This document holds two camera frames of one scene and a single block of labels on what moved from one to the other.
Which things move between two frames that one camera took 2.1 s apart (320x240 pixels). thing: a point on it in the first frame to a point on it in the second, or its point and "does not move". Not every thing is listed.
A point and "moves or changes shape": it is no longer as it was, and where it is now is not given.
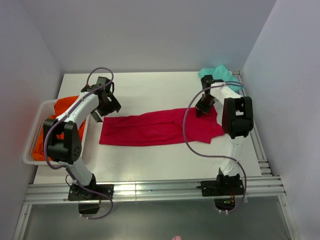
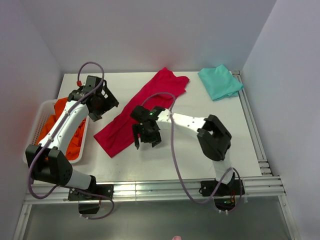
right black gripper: [200, 110] to [137, 128]
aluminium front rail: [44, 193] does not move
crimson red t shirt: [161, 127] moves or changes shape
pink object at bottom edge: [177, 237] does not move
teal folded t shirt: [221, 72] does not move
